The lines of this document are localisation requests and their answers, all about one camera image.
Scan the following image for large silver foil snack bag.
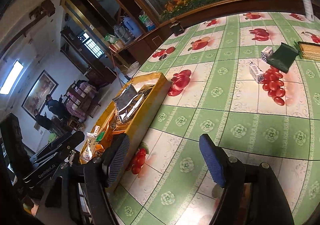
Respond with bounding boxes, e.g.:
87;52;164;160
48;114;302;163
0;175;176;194
112;84;153;123

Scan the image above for small white patterned box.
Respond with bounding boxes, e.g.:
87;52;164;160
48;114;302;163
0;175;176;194
249;62;264;83

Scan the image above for dark green snack pack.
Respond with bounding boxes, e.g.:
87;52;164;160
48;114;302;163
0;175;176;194
266;43;299;74

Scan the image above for operator left hand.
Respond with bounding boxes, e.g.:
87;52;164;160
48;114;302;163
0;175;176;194
23;203;39;216

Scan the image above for yellow cardboard tray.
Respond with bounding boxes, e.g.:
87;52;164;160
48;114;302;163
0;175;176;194
80;72;170;192

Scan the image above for wooden sofa with cushions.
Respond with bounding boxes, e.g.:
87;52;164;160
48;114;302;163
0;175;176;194
64;80;101;122

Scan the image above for person in dark jacket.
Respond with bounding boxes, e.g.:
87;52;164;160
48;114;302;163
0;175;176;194
46;94;71;121

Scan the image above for ceiling fluorescent light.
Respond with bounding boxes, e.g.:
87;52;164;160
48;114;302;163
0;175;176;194
0;61;23;95

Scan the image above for framed landscape painting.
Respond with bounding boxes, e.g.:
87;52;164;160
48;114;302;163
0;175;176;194
22;70;59;119

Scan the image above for white plastic bucket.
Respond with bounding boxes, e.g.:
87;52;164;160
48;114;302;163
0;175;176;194
125;61;140;78

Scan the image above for red broom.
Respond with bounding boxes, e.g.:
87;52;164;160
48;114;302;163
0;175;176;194
111;54;125;87

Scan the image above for small dark bottle cap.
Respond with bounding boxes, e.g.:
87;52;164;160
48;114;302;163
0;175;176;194
159;54;168;61

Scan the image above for green white bag on shelf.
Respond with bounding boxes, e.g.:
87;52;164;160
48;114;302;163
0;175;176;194
104;34;118;44

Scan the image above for grey thermos jug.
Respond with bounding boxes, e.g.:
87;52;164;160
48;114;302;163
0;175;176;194
113;24;133;45

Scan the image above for blue thermos jug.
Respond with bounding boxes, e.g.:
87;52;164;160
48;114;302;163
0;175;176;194
123;16;143;38

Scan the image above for small dark jar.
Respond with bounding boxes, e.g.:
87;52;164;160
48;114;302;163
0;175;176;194
170;18;184;36

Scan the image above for blue green bag on shelf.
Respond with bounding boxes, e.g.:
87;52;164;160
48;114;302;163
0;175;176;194
139;13;156;31

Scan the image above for cracker pack at far right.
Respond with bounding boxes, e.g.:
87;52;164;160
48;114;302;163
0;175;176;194
295;41;320;62

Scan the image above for white spray bottle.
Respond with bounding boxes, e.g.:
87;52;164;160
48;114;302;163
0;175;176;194
303;0;315;22

